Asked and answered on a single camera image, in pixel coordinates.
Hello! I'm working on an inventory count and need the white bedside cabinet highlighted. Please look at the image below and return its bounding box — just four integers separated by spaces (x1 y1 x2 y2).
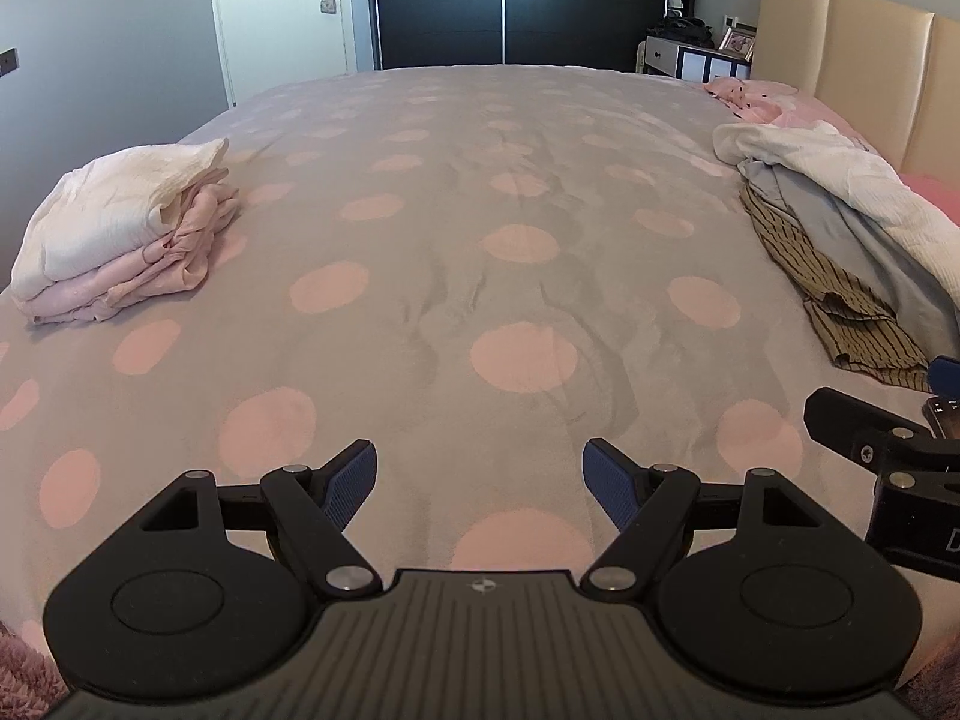
640 36 750 83

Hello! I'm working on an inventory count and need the pink garment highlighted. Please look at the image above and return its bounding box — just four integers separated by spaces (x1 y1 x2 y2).
13 167 241 323

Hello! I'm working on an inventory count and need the cream white muslin garment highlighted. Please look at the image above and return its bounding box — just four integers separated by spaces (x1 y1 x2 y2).
10 138 229 301

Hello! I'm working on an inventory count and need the purple fluffy sleeve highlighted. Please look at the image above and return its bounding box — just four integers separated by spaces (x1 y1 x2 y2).
0 624 68 720

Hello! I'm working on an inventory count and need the black wall switch panel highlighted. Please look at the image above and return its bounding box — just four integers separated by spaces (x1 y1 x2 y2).
0 47 18 76

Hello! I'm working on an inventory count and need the light blue grey garment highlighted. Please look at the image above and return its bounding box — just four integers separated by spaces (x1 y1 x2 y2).
737 160 958 359

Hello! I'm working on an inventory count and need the white room door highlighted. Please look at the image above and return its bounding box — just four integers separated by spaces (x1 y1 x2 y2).
212 0 356 106

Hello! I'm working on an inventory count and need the olive striped garment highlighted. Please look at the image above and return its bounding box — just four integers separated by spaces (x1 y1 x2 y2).
740 182 931 394

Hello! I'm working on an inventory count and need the framed photo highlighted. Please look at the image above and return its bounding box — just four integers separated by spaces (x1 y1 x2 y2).
718 23 757 64

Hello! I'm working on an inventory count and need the grey pink-dotted bedspread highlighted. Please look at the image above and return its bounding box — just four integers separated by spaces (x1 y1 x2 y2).
2 65 923 644

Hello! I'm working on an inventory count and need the beige padded headboard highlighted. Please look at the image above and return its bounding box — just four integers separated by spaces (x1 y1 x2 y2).
752 0 960 188

